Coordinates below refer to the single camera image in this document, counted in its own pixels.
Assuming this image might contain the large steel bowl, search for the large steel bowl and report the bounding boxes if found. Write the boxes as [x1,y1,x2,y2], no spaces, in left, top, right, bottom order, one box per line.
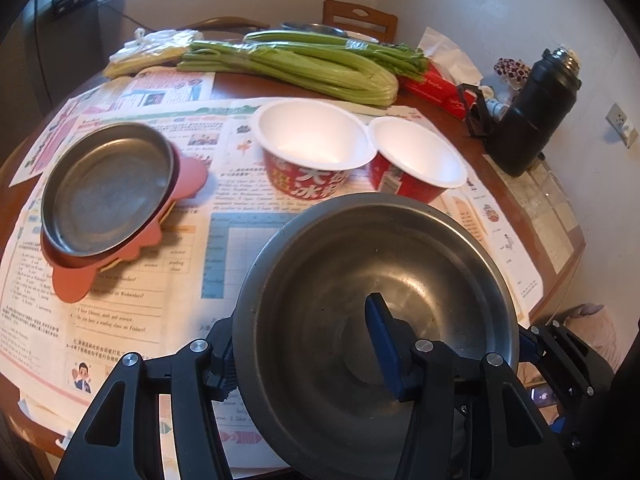
[233,193,518,479]

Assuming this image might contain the orange plastic plate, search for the orange plastic plate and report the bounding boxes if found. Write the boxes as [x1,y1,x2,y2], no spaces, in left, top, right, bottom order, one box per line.
[41,141,208,304]

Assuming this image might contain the steel plate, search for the steel plate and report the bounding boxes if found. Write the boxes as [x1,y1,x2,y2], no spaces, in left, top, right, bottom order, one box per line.
[41,122,178,258]

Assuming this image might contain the red paper bowl white inside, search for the red paper bowl white inside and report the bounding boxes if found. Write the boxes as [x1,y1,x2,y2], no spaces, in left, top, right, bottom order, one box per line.
[252,99,376,200]

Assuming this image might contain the large front newspaper sheet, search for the large front newspaper sheet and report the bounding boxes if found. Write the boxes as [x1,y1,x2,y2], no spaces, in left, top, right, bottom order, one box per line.
[0,96,546,470]

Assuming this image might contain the black thermos bottle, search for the black thermos bottle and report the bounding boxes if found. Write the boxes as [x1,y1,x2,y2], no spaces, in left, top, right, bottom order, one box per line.
[457,47,582,177]

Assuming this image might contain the patterned small object behind thermos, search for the patterned small object behind thermos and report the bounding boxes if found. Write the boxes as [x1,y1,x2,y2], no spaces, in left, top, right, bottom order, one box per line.
[494,58,530,84]

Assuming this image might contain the red tissue box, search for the red tissue box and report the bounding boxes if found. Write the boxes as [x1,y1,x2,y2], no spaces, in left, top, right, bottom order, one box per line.
[399,64,476,120]

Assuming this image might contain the white tissue paper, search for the white tissue paper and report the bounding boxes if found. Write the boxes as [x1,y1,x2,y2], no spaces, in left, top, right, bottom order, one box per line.
[419,27,483,86]

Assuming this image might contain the rear newspaper sheet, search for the rear newspaper sheet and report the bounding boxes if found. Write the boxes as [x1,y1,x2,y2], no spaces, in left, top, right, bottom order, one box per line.
[10,67,215,186]

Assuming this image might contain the celery bunch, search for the celery bunch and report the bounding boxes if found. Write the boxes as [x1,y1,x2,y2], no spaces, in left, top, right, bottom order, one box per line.
[177,30,430,107]

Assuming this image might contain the yellow vegetables in plastic bag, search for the yellow vegetables in plastic bag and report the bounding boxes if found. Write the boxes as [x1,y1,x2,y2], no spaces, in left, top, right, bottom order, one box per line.
[102,28,204,79]

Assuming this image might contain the steel bowl at back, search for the steel bowl at back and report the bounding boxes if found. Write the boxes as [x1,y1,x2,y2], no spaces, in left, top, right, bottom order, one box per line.
[280,22,348,38]

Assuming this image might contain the wooden chair with slot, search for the wooden chair with slot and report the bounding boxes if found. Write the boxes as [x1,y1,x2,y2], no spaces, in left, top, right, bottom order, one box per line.
[322,0,398,44]

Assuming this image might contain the curved wooden chair back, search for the curved wooden chair back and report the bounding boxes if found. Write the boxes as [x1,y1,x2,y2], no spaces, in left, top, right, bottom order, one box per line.
[183,16,270,42]

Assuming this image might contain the wall power socket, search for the wall power socket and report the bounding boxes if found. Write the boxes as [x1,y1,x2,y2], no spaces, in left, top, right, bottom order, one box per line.
[605,103,639,148]

